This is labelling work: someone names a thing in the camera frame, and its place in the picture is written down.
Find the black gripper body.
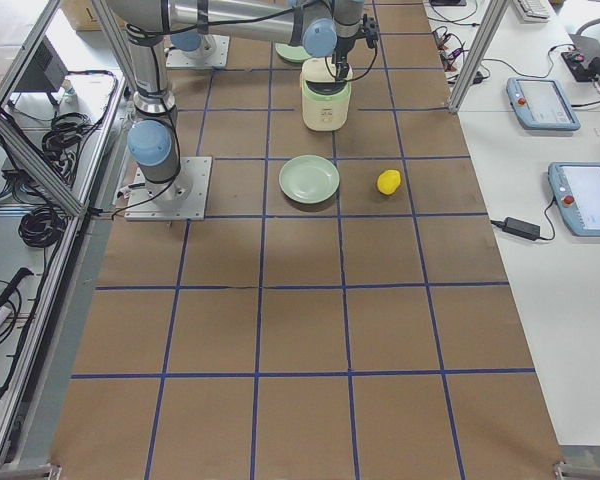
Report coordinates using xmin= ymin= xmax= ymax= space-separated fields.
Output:
xmin=332 ymin=36 xmax=351 ymax=66

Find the white rice cooker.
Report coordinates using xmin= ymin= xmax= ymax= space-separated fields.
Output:
xmin=300 ymin=58 xmax=351 ymax=131

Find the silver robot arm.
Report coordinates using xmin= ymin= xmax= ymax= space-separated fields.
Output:
xmin=108 ymin=1 xmax=379 ymax=201

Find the light green plate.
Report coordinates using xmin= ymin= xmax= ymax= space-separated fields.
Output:
xmin=278 ymin=155 xmax=340 ymax=204
xmin=275 ymin=43 xmax=310 ymax=64

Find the yellow lemon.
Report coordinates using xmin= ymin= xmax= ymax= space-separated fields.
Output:
xmin=376 ymin=169 xmax=402 ymax=196

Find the upper blue teach pendant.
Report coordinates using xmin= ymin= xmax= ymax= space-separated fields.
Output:
xmin=506 ymin=77 xmax=581 ymax=132

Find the blue teach pendant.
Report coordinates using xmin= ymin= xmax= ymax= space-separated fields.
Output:
xmin=548 ymin=162 xmax=600 ymax=237
xmin=506 ymin=77 xmax=581 ymax=132

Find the black power adapter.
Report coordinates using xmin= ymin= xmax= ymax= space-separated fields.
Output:
xmin=502 ymin=217 xmax=541 ymax=241

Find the brown paper table mat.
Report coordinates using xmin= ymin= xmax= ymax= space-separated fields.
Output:
xmin=51 ymin=1 xmax=561 ymax=479

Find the lower blue teach pendant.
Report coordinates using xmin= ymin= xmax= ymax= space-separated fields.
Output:
xmin=548 ymin=162 xmax=600 ymax=237

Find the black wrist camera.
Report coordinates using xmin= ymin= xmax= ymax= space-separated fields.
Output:
xmin=362 ymin=14 xmax=379 ymax=49

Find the aluminium frame post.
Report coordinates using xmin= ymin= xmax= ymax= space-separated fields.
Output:
xmin=448 ymin=0 xmax=507 ymax=114

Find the coiled black cable bundle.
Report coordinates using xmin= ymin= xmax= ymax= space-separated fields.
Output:
xmin=18 ymin=205 xmax=64 ymax=250

